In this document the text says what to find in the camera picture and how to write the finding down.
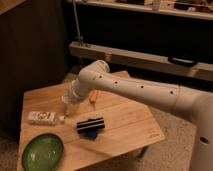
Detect orange carrot toy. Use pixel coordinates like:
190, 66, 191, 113
89, 90, 99, 104

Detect blue sponge piece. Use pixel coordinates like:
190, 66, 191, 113
85, 130, 98, 139

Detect metal pole stand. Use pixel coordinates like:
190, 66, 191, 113
72, 0, 86, 73

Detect black striped eraser block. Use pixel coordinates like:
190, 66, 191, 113
76, 117, 105, 134

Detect white wooden rail shelf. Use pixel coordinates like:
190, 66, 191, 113
69, 41, 213, 81

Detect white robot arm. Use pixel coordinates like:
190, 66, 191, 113
62, 60, 213, 171

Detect green glass bowl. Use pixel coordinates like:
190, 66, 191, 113
22, 133, 64, 171

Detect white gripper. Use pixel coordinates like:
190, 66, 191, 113
61, 94, 79, 117

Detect black handle on rail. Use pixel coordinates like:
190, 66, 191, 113
168, 57, 198, 67

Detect white plastic bottle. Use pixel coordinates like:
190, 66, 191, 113
27, 111, 65, 125

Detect wooden low table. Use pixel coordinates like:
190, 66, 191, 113
19, 83, 165, 171

